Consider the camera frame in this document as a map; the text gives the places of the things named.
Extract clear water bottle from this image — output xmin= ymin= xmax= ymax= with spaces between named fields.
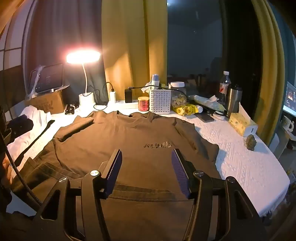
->
xmin=218 ymin=71 xmax=232 ymax=105

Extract black charging cable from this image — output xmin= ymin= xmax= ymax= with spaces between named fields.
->
xmin=128 ymin=85 xmax=188 ymax=98

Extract dark window pane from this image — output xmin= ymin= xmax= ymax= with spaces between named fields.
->
xmin=166 ymin=0 xmax=255 ymax=98

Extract white mug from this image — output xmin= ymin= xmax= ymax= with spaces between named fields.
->
xmin=282 ymin=116 xmax=295 ymax=132

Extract dark cloth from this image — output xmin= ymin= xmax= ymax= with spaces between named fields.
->
xmin=5 ymin=116 xmax=34 ymax=139

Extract person's left hand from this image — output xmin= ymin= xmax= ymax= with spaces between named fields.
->
xmin=0 ymin=158 xmax=13 ymax=186

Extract crumpled white tissue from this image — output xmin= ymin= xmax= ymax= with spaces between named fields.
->
xmin=141 ymin=85 xmax=160 ymax=93

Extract grey side shelf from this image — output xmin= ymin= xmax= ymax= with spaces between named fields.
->
xmin=270 ymin=125 xmax=296 ymax=160

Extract grey-green rock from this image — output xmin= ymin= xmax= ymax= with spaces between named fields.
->
xmin=245 ymin=134 xmax=258 ymax=151

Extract tablet with dark screen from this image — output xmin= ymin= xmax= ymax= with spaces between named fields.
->
xmin=29 ymin=64 xmax=70 ymax=94

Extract black eyeglasses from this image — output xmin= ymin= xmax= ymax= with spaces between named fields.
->
xmin=207 ymin=108 xmax=229 ymax=117

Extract white desk lamp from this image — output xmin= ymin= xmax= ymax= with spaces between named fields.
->
xmin=66 ymin=51 xmax=101 ymax=107

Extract white perforated plastic basket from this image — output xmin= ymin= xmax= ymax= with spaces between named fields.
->
xmin=149 ymin=89 xmax=173 ymax=114

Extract brown cardboard box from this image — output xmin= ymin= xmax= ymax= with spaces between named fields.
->
xmin=24 ymin=89 xmax=66 ymax=115

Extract dark grey curtain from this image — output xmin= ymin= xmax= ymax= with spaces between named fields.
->
xmin=25 ymin=0 xmax=109 ymax=102

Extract computer monitor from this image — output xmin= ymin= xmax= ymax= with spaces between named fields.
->
xmin=283 ymin=81 xmax=296 ymax=112

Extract yellow tissue box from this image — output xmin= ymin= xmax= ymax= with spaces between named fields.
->
xmin=228 ymin=113 xmax=258 ymax=137

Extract black braided cable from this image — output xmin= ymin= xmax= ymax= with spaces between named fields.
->
xmin=0 ymin=130 xmax=43 ymax=205

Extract clear jar with white lid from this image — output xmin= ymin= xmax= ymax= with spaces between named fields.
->
xmin=170 ymin=82 xmax=187 ymax=108

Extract steel tumbler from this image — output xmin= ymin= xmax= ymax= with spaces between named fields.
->
xmin=226 ymin=85 xmax=243 ymax=118

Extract yellow snack bag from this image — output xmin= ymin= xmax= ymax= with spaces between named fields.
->
xmin=172 ymin=104 xmax=199 ymax=116

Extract grey smartphone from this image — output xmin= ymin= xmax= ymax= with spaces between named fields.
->
xmin=196 ymin=113 xmax=214 ymax=123

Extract printed wipes pack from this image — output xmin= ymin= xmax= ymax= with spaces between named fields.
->
xmin=188 ymin=95 xmax=226 ymax=112

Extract red candle jar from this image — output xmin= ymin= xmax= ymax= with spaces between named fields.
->
xmin=138 ymin=97 xmax=149 ymax=112

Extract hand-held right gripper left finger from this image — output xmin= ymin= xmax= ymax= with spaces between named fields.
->
xmin=30 ymin=149 xmax=122 ymax=241

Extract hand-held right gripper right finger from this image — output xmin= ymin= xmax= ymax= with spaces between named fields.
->
xmin=171 ymin=149 xmax=264 ymax=241

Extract white textured table cover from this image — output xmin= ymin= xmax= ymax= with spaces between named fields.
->
xmin=7 ymin=102 xmax=290 ymax=216

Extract yellow curtain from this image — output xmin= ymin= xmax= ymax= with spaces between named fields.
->
xmin=251 ymin=0 xmax=292 ymax=144
xmin=101 ymin=0 xmax=168 ymax=102

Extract brown printed t-shirt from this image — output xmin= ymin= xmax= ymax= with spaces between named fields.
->
xmin=11 ymin=111 xmax=222 ymax=241

